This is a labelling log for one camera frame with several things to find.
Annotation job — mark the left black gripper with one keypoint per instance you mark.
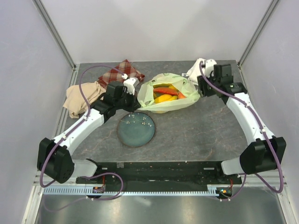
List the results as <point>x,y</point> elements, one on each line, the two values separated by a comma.
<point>135,105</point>

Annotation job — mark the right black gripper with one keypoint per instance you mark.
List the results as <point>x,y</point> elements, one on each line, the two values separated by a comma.
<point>202,82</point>

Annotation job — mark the pale green plastic bag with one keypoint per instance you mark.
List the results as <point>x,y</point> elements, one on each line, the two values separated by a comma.
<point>146,95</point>

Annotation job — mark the red watermelon slice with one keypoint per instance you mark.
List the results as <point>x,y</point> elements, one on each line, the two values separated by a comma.
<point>165,90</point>

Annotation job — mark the yellow banana bunch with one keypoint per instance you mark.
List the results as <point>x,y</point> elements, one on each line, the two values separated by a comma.
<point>165,97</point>
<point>165,85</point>

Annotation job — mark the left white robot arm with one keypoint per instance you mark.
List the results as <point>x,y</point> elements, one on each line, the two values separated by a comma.
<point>55,155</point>

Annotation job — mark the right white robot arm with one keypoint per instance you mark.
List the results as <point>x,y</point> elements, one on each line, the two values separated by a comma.
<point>264,151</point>

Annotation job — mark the white folded towel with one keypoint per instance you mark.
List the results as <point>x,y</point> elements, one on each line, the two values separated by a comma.
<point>194,72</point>

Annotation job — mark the orange peach fruit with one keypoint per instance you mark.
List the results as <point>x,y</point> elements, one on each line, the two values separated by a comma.
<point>181,95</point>

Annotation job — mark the blue ceramic plate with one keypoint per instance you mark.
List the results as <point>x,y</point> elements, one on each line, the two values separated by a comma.
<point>136,129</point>

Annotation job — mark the red plaid cloth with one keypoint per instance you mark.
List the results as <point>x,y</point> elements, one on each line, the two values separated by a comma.
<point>125,67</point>

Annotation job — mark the beige cloth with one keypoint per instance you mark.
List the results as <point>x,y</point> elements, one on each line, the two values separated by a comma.
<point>75,103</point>

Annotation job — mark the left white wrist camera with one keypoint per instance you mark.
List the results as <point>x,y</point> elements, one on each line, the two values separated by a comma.
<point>129,83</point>

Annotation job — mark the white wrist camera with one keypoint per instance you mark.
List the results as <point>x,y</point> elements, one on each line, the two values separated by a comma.
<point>129,83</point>
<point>208,66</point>

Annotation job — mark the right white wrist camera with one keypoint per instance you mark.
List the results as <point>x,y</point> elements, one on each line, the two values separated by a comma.
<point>208,66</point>

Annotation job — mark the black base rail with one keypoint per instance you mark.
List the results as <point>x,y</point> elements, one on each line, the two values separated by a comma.
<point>160,176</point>

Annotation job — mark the left aluminium frame post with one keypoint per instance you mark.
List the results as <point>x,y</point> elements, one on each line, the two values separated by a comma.
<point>53,30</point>

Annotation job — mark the aluminium frame post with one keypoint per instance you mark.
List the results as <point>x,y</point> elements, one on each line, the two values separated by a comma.
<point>53,30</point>
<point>258,31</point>

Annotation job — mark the right aluminium frame post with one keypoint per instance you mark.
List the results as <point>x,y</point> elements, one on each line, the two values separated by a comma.
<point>258,31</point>

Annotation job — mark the white slotted cable duct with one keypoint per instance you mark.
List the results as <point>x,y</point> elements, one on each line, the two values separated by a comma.
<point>96,191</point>

